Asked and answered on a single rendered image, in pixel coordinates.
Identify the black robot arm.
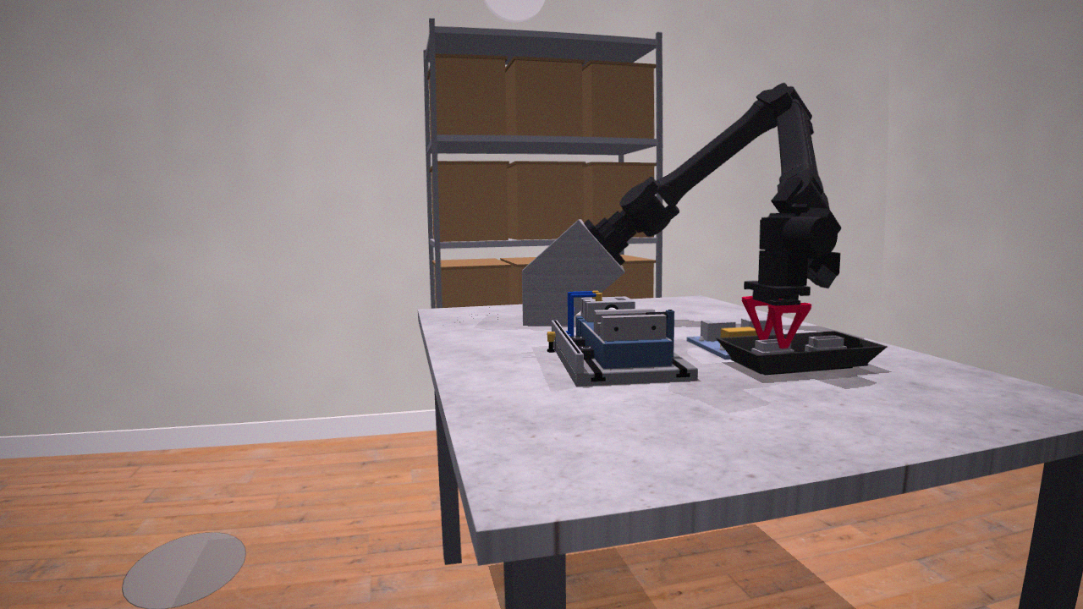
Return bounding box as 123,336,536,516
584,83,841,288

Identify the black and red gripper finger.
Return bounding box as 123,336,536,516
742,296,773,340
768,303,811,348

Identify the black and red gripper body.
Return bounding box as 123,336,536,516
744,250,811,305

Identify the yellow rectangular block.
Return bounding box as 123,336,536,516
721,327,757,337

